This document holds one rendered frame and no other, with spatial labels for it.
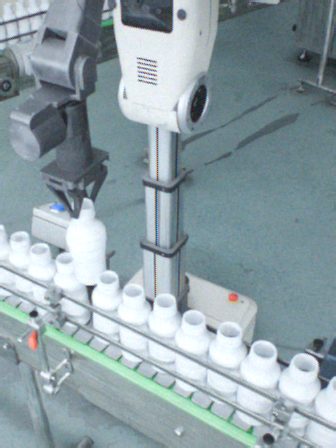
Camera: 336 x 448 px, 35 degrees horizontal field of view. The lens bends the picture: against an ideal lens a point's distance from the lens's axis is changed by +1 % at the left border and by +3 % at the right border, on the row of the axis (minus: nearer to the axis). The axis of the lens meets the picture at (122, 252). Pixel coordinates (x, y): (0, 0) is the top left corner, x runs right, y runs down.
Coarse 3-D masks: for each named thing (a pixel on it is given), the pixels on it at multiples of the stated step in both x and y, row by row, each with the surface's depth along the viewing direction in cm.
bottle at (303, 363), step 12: (300, 360) 81; (312, 360) 80; (288, 372) 82; (300, 372) 78; (312, 372) 78; (288, 384) 81; (300, 384) 80; (312, 384) 80; (288, 396) 81; (300, 396) 80; (312, 396) 80; (312, 408) 83; (300, 420) 84; (300, 432) 86
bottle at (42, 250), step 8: (32, 248) 103; (40, 248) 104; (48, 248) 103; (32, 256) 102; (40, 256) 101; (48, 256) 102; (32, 264) 104; (40, 264) 102; (48, 264) 103; (32, 272) 104; (40, 272) 103; (48, 272) 103; (40, 280) 104; (48, 280) 104; (32, 288) 107; (40, 288) 105; (40, 296) 107; (48, 304) 108; (40, 312) 111
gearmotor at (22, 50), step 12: (12, 48) 220; (24, 48) 221; (0, 60) 221; (12, 60) 221; (24, 60) 220; (0, 72) 219; (12, 72) 223; (24, 72) 225; (0, 84) 220; (12, 84) 223; (0, 96) 224; (12, 96) 227
